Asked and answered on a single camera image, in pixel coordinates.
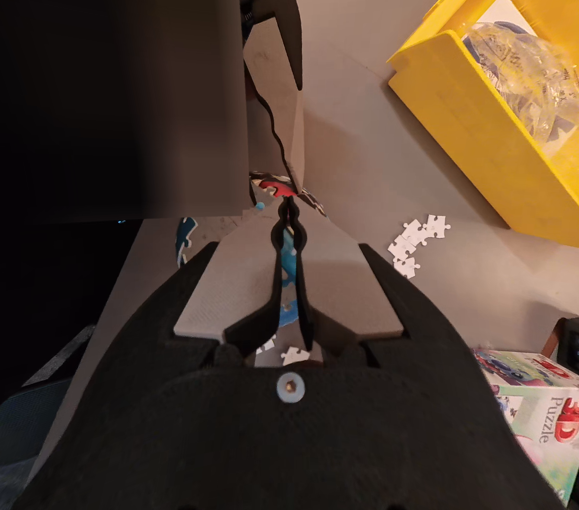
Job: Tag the dark office chair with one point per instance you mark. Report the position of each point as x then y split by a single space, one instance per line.
31 410

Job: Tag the black electronic device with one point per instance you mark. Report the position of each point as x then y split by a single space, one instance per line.
569 338

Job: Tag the clear plastic bag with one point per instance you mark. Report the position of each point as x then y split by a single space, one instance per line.
529 71

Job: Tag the white puzzle piece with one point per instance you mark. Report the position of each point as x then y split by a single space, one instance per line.
267 345
296 356

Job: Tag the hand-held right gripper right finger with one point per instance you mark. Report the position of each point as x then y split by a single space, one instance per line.
348 293

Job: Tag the joined white puzzle pieces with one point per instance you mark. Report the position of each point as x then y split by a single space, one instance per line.
416 238

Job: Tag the yellow plastic bin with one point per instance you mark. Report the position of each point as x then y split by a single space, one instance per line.
466 112

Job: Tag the colourful puzzle box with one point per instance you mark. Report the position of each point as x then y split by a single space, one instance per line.
538 415

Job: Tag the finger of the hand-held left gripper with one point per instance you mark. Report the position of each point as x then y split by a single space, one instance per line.
282 103

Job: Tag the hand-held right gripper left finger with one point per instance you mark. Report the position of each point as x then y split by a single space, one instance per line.
235 288

